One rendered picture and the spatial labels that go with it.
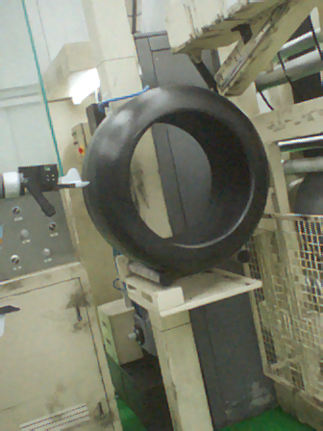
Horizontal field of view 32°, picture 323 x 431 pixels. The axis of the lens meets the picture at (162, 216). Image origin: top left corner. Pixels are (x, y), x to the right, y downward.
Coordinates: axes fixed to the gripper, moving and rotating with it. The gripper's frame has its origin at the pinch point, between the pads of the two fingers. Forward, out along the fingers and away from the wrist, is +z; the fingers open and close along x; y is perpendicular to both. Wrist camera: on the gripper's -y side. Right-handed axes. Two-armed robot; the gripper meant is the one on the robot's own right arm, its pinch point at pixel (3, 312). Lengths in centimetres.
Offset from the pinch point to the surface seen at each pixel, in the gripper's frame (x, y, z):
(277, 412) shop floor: -171, 84, 39
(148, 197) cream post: -112, -22, 9
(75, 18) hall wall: -952, -445, -230
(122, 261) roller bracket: -104, -1, -4
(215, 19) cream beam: -78, -70, 46
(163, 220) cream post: -115, -13, 12
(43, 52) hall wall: -927, -386, -297
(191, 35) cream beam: -94, -73, 37
